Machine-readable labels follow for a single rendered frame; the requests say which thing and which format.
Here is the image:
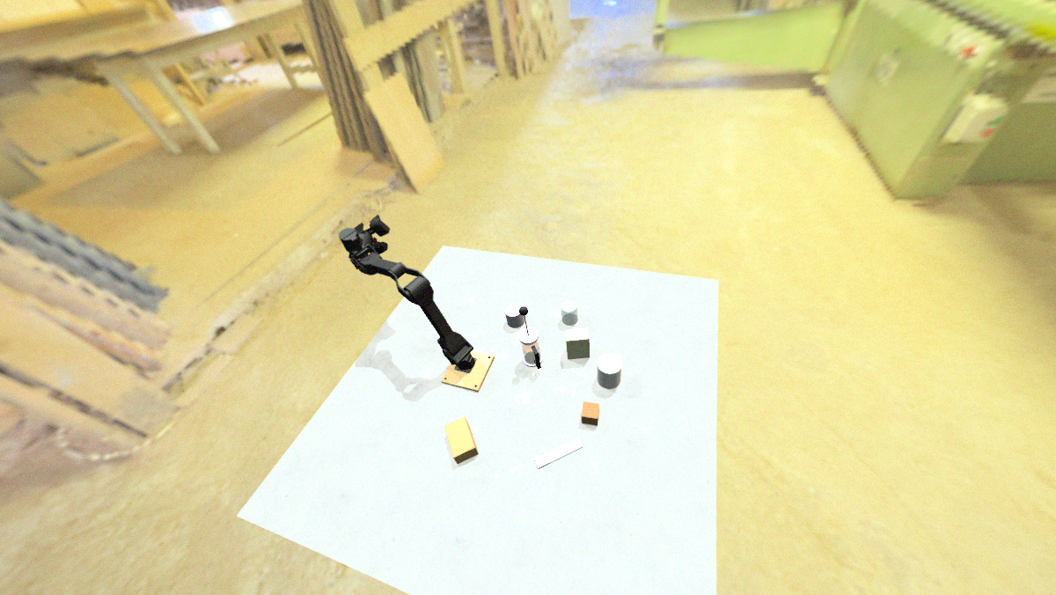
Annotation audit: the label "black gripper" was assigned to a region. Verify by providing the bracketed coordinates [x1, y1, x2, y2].
[355, 213, 390, 246]

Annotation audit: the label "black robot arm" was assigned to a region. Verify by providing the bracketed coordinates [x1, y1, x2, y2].
[338, 227, 477, 373]

